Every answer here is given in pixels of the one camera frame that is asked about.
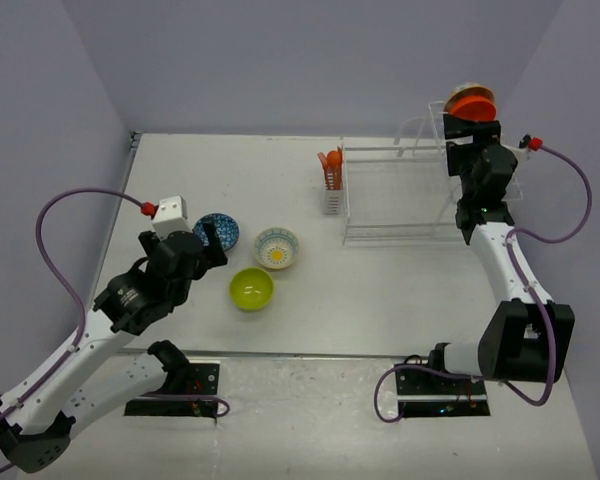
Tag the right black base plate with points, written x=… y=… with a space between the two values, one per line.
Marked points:
x=424 y=395

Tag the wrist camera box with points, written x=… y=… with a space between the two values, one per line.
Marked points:
x=522 y=151
x=171 y=217

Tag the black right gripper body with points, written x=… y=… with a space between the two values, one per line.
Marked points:
x=461 y=162

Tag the yellow teal patterned bowl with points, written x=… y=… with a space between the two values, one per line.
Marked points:
x=276 y=248

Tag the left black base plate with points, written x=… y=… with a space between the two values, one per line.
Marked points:
x=190 y=395

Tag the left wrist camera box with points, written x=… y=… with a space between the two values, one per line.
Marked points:
x=171 y=217

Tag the white cutlery holder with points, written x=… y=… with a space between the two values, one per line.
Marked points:
x=332 y=193

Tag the white wire dish rack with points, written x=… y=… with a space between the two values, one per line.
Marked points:
x=398 y=189

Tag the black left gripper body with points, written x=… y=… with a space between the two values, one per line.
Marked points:
x=180 y=288

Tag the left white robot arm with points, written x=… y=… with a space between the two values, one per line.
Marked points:
x=42 y=415

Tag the blue triangle patterned bowl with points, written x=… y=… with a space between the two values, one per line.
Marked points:
x=226 y=227

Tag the orange bowl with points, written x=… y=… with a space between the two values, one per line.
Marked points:
x=474 y=108

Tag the orange plastic spoon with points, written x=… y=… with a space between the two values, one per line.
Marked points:
x=335 y=161

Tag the lime green bowl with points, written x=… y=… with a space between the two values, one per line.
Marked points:
x=251 y=289

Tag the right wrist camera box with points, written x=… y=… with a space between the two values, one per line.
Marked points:
x=522 y=151

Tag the orange plastic fork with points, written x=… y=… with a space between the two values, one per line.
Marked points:
x=325 y=167

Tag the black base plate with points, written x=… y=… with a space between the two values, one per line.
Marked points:
x=190 y=395
x=424 y=395

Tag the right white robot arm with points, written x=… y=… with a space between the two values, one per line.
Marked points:
x=529 y=333

